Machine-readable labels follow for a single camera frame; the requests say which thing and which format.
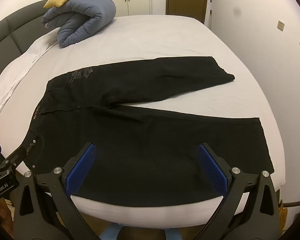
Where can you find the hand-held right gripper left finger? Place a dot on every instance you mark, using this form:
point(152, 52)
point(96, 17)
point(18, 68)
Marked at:
point(82, 166)

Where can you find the black pants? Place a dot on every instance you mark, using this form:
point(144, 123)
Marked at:
point(145, 135)

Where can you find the beige wall socket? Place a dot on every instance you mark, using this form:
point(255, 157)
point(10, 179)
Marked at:
point(280, 25)

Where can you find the white bed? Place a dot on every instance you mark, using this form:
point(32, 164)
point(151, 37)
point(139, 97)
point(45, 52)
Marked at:
point(152, 35)

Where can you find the rolled blue duvet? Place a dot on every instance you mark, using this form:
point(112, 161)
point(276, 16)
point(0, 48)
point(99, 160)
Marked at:
point(85, 17)

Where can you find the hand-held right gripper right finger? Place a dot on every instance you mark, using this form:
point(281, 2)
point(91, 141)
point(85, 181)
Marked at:
point(212, 170)

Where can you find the white pillow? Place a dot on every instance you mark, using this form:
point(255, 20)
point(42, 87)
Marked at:
point(17, 72)

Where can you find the grey padded headboard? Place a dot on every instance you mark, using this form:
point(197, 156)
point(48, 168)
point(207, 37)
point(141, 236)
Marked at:
point(5, 32)

